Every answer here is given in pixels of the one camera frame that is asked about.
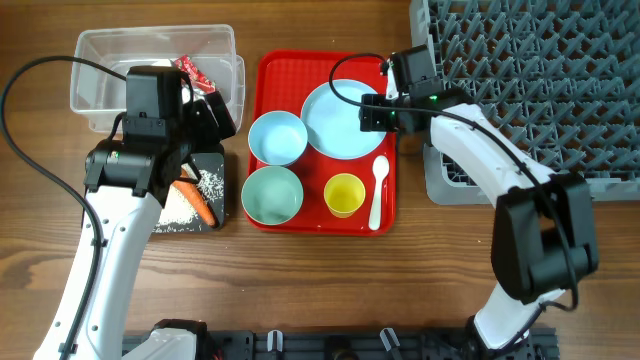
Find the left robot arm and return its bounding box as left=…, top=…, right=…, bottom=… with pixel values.
left=35, top=65, right=237, bottom=359

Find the light blue bowl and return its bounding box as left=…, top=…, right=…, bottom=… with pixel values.
left=248, top=110, right=308, bottom=166

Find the white napkin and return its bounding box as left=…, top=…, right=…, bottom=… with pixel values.
left=152, top=59, right=192, bottom=104

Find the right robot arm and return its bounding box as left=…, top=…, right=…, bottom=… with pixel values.
left=358, top=45, right=599, bottom=359

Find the white plastic spoon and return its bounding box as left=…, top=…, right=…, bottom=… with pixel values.
left=368, top=155, right=390, bottom=231

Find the clear plastic bin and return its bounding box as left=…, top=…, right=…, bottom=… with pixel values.
left=70, top=24, right=245, bottom=133

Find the black tray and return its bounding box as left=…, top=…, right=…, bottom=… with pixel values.
left=81, top=142, right=227, bottom=235

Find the white rice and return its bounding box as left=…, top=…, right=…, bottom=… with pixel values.
left=153, top=163, right=225, bottom=234

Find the light blue plate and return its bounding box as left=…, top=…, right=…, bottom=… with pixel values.
left=300, top=83, right=386, bottom=160

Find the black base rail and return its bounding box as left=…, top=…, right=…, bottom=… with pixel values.
left=122, top=327, right=560, bottom=360

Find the red snack wrapper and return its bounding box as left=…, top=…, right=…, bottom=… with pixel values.
left=172, top=55, right=216, bottom=94

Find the grey dishwasher rack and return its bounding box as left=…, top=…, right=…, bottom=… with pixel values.
left=409, top=0, right=639, bottom=201

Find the green bowl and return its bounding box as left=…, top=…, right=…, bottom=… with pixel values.
left=241, top=166, right=304, bottom=226

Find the orange carrot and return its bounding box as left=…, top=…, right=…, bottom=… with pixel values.
left=172, top=169, right=218, bottom=228

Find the yellow cup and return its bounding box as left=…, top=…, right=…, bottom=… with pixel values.
left=323, top=173, right=366, bottom=218

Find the red serving tray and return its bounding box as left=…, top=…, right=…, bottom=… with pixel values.
left=250, top=50, right=397, bottom=236

